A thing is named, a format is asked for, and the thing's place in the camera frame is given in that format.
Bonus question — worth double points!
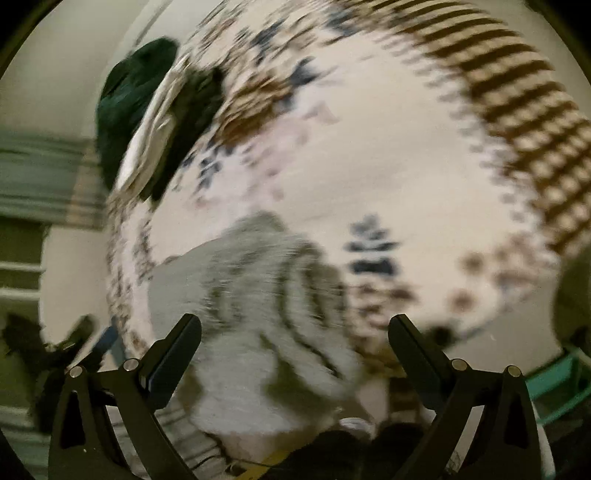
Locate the grey fluffy pants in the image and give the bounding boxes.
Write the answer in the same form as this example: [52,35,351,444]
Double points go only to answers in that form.
[148,212,363,435]

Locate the teal rack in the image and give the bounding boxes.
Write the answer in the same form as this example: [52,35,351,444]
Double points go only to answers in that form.
[526,345,590,426]

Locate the green curtain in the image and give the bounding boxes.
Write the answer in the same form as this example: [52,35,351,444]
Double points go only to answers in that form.
[1,130,107,230]

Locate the white folded pants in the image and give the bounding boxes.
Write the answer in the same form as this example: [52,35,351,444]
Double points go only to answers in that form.
[113,62,187,199]

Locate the floral bed sheet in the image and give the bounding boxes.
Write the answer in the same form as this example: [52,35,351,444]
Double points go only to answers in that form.
[107,1,564,363]

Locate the dark green blanket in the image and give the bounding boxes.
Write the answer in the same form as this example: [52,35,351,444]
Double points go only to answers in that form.
[95,37,179,190]

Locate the brown checkered blanket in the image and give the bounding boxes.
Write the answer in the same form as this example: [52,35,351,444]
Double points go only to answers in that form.
[342,1,590,256]

